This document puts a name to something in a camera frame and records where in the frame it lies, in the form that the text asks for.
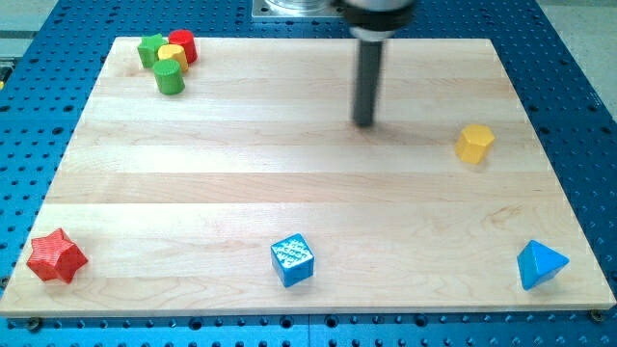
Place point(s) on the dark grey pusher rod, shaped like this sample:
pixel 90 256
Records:
pixel 367 82

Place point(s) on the blue pyramid block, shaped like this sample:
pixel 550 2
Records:
pixel 539 263

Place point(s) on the green star block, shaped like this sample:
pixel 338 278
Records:
pixel 148 49

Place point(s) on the blue cube block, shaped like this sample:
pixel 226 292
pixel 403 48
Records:
pixel 292 259

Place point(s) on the left board corner bolt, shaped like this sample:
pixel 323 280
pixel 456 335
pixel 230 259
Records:
pixel 33 324

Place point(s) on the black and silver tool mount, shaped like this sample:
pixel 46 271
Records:
pixel 376 20

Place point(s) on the board corner bolt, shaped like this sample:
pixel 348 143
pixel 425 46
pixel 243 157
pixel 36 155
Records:
pixel 33 324
pixel 596 316

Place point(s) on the green cylinder block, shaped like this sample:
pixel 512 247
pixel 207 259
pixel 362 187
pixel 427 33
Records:
pixel 168 76

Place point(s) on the wooden board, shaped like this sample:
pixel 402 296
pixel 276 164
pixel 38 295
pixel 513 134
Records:
pixel 176 200

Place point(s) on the right board corner bolt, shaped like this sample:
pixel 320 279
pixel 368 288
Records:
pixel 596 316

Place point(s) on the yellow cylinder block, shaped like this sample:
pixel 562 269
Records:
pixel 174 52

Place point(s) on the yellow hexagon block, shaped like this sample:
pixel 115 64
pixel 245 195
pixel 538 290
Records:
pixel 474 142

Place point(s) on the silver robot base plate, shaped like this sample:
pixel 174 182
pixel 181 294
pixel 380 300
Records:
pixel 274 9

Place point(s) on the red star block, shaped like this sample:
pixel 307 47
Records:
pixel 55 257

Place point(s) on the red cylinder block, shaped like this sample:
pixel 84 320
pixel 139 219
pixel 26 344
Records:
pixel 186 39

